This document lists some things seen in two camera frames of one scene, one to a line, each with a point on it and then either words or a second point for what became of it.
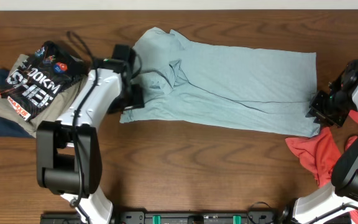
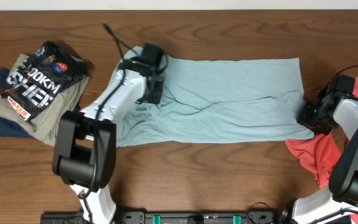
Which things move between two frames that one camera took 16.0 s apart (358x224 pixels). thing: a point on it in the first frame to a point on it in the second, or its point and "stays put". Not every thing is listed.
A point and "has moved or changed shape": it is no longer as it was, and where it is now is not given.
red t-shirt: (320, 151) stays put
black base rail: (174, 218) stays put
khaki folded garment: (1, 107) stays put
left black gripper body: (135, 98) to (155, 96)
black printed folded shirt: (50, 71) stays put
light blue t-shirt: (256, 90) has moved or changed shape
